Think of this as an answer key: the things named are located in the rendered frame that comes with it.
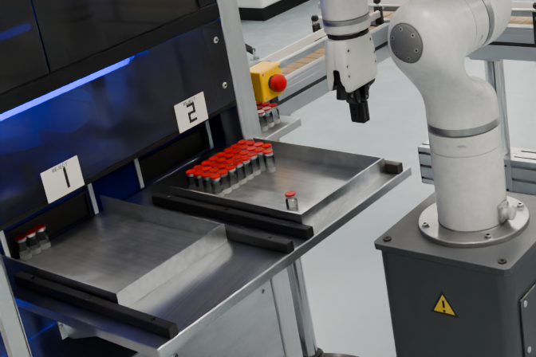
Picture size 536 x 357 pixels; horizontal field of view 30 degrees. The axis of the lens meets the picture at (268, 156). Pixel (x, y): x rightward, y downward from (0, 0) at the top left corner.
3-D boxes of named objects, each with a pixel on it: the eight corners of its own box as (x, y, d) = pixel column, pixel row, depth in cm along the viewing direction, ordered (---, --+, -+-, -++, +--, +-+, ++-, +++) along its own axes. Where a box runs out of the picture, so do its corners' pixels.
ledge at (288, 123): (222, 139, 233) (220, 131, 232) (258, 119, 242) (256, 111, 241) (266, 146, 224) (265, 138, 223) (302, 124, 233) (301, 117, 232)
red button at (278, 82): (266, 93, 222) (262, 76, 220) (277, 88, 225) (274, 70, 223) (278, 95, 219) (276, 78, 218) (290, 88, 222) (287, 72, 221)
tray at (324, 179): (172, 202, 199) (168, 186, 198) (257, 151, 217) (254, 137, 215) (303, 232, 177) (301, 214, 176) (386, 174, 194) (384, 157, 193)
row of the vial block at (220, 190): (211, 198, 197) (206, 177, 196) (269, 162, 209) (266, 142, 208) (219, 200, 196) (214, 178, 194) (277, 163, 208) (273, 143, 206)
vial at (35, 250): (28, 254, 188) (21, 233, 186) (37, 249, 189) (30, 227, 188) (34, 256, 186) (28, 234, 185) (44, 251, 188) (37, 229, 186)
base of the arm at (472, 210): (548, 206, 175) (541, 107, 168) (498, 256, 162) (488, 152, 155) (451, 191, 187) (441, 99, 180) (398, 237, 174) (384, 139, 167)
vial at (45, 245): (37, 249, 189) (31, 227, 188) (46, 244, 191) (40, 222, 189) (44, 251, 188) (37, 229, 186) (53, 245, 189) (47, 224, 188)
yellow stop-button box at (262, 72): (241, 100, 226) (235, 70, 223) (262, 89, 230) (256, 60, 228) (266, 103, 221) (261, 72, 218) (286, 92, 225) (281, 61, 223)
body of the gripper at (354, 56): (346, 17, 184) (355, 74, 189) (313, 33, 178) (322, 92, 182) (380, 18, 180) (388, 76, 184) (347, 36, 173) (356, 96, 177)
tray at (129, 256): (-1, 270, 184) (-6, 253, 183) (104, 210, 201) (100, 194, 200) (120, 311, 162) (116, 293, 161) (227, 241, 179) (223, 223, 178)
